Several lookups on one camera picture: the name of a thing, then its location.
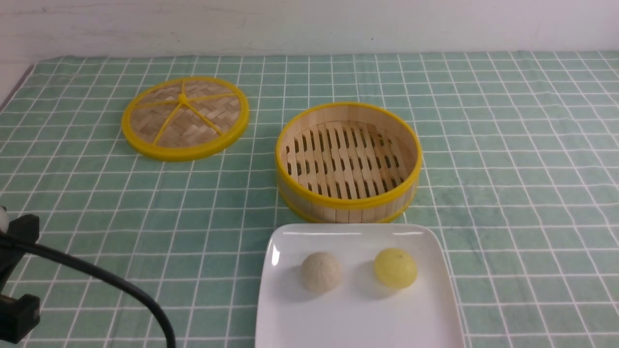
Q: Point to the white steamed bun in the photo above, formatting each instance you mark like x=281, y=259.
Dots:
x=321, y=272

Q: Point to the yellow steamed bun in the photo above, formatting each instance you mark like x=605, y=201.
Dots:
x=395, y=268

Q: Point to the white square plate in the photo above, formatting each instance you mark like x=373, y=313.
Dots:
x=360, y=312

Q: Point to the bamboo steamer basket yellow rim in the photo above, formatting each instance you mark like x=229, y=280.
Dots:
x=348, y=162

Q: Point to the yellow woven steamer lid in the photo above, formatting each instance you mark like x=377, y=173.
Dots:
x=186, y=119

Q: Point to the green checkered tablecloth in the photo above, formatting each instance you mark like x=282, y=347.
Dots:
x=520, y=183

